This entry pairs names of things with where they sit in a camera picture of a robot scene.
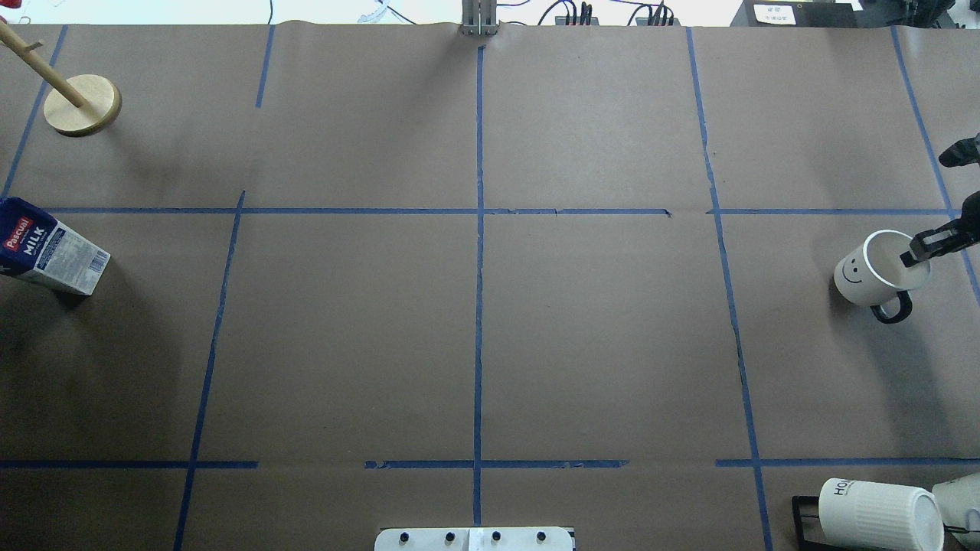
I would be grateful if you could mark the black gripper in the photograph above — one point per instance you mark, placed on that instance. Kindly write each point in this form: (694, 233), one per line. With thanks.
(940, 239)

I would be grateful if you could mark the white smiley face mug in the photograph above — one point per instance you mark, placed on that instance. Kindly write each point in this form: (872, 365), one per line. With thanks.
(874, 275)

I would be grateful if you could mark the blue white milk carton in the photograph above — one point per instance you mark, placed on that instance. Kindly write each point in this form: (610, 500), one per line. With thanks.
(38, 248)

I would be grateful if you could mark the white ribbed HOME mug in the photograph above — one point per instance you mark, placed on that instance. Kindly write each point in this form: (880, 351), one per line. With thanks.
(866, 515)

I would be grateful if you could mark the black box with label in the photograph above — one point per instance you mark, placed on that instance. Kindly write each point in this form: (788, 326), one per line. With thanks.
(795, 14)

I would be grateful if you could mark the orange black connector board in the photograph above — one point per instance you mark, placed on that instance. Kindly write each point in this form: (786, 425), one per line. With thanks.
(573, 14)

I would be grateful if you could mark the wooden mug tree stand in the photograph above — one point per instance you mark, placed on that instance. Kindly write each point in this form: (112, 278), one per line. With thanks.
(78, 106)

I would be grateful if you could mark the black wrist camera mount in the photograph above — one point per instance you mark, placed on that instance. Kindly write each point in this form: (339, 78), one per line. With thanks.
(964, 152)

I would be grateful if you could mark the aluminium frame post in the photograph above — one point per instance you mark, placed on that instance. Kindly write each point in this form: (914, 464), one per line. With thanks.
(479, 18)

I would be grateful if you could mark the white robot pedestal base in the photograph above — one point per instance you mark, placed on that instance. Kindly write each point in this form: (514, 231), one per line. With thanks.
(476, 538)

